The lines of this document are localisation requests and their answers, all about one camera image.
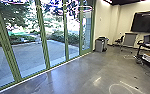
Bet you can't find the grey indoor trash bin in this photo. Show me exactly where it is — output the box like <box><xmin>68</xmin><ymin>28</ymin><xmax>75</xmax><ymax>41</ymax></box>
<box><xmin>95</xmin><ymin>36</ymin><xmax>110</xmax><ymax>53</ymax></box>

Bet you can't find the open laptop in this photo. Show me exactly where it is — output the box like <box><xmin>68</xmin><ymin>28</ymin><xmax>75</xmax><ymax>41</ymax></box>
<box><xmin>143</xmin><ymin>34</ymin><xmax>150</xmax><ymax>45</ymax></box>

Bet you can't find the grey office chair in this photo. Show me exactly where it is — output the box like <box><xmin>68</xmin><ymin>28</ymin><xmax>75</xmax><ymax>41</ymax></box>
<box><xmin>114</xmin><ymin>32</ymin><xmax>139</xmax><ymax>53</ymax></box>

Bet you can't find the black wheeled cart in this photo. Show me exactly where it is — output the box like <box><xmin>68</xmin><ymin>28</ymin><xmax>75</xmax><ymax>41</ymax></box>
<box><xmin>135</xmin><ymin>38</ymin><xmax>150</xmax><ymax>70</ymax></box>

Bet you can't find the green glass door frame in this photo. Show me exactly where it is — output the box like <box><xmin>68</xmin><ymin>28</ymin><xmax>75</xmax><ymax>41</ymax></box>
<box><xmin>0</xmin><ymin>0</ymin><xmax>97</xmax><ymax>93</ymax></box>

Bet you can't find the thin white floor cable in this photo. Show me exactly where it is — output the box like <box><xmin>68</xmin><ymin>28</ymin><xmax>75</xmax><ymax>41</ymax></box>
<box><xmin>123</xmin><ymin>54</ymin><xmax>139</xmax><ymax>61</ymax></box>

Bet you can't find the black wall screen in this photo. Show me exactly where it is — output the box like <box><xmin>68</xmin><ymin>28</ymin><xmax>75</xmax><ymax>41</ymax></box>
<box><xmin>130</xmin><ymin>11</ymin><xmax>150</xmax><ymax>34</ymax></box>

